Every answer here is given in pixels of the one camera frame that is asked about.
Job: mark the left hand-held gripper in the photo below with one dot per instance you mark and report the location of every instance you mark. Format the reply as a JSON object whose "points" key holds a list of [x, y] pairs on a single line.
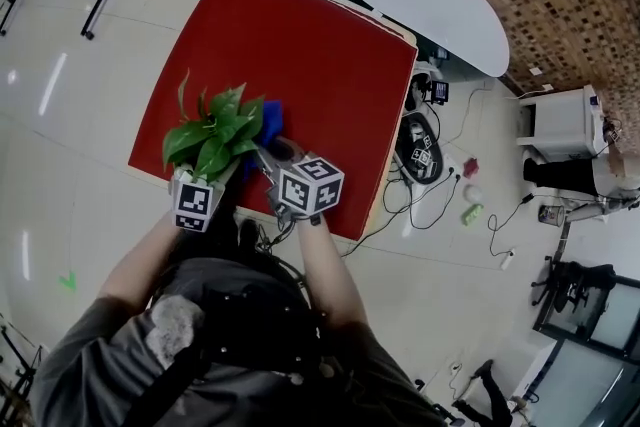
{"points": [[192, 200]]}

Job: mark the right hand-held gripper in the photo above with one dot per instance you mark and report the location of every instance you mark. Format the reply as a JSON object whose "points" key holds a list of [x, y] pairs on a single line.
{"points": [[310, 187]]}

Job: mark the green plant flower pot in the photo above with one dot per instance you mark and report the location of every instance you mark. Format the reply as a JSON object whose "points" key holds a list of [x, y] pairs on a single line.
{"points": [[220, 135]]}

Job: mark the blue cloth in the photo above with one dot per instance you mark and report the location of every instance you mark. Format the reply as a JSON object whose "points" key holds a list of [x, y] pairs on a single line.
{"points": [[271, 120]]}

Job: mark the person's left forearm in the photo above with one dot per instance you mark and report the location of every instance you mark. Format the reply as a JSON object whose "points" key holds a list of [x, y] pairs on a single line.
{"points": [[140, 260]]}

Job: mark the person's right forearm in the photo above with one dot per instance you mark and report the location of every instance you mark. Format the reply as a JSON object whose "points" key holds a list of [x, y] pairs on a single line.
{"points": [[327, 270]]}

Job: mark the red tablecloth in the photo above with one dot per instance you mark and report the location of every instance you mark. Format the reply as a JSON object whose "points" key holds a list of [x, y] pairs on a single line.
{"points": [[310, 80]]}

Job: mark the black chest harness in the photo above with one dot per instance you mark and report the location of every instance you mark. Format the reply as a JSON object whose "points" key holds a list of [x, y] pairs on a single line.
{"points": [[240, 315]]}

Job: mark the small black monitor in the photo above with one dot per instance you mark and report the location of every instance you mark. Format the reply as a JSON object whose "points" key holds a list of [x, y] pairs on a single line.
{"points": [[440, 91]]}

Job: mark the red toy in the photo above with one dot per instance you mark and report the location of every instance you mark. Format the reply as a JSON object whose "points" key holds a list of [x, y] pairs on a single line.
{"points": [[471, 167]]}

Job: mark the white ball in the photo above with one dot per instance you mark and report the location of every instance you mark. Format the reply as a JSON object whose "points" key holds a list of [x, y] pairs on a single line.
{"points": [[473, 194]]}

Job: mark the green toy block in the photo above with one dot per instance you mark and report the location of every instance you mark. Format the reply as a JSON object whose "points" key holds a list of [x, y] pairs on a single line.
{"points": [[472, 214]]}

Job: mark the person's grey shirt torso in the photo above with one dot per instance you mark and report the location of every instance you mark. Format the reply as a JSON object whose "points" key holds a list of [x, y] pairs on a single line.
{"points": [[100, 365]]}

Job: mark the white power strip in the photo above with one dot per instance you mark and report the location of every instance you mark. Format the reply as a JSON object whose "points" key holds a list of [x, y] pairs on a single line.
{"points": [[508, 260]]}

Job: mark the small waste bin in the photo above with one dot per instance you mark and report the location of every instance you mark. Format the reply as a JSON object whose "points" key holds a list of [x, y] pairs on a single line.
{"points": [[550, 215]]}

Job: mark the white cabinet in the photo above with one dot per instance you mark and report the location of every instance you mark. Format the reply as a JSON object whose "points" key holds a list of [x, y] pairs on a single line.
{"points": [[560, 125]]}

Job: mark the black office chair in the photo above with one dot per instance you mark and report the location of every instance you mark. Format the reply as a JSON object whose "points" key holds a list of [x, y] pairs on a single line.
{"points": [[575, 287]]}

